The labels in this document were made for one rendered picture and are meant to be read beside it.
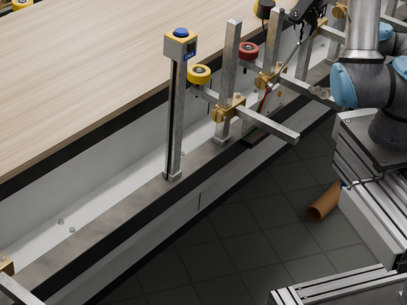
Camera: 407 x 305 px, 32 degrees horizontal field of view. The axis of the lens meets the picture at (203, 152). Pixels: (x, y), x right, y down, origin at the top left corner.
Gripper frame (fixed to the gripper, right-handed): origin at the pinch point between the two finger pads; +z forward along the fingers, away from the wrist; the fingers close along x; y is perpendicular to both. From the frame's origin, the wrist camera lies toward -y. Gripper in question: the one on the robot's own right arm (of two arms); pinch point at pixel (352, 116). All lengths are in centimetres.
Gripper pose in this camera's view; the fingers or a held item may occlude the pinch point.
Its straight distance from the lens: 251.1
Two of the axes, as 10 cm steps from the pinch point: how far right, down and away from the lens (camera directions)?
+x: 6.2, -4.4, 6.4
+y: 7.8, 4.3, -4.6
